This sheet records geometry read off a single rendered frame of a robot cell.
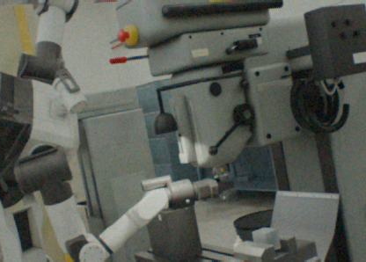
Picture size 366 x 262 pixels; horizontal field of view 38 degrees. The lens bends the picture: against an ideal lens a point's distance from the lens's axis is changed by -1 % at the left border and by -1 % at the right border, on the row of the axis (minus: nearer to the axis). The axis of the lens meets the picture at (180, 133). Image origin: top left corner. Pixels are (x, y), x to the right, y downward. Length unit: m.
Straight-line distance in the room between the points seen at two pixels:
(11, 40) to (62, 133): 1.72
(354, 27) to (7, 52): 2.17
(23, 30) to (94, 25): 8.38
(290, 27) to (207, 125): 0.48
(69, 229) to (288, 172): 0.88
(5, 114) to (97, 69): 9.91
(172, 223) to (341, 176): 0.62
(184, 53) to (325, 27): 0.42
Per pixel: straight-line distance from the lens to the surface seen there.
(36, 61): 1.86
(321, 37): 1.61
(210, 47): 1.63
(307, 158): 1.97
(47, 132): 1.63
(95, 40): 11.62
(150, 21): 1.56
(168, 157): 9.02
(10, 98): 1.67
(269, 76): 1.76
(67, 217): 1.59
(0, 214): 1.92
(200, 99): 1.63
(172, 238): 1.97
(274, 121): 1.75
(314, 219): 1.96
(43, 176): 1.55
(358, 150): 1.93
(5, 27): 3.32
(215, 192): 1.69
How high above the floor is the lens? 1.52
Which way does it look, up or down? 3 degrees down
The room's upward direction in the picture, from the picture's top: 11 degrees counter-clockwise
